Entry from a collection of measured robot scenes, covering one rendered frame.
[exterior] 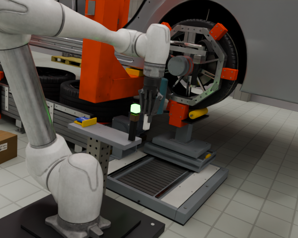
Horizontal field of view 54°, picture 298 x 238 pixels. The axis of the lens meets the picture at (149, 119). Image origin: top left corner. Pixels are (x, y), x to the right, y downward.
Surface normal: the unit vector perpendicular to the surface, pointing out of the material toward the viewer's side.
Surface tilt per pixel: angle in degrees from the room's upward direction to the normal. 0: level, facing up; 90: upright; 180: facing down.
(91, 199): 88
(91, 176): 67
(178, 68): 90
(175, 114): 90
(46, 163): 81
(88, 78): 90
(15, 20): 118
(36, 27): 131
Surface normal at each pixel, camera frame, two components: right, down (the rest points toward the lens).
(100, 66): 0.84, 0.26
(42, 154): 0.11, -0.15
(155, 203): -0.53, 0.17
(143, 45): -0.73, 0.08
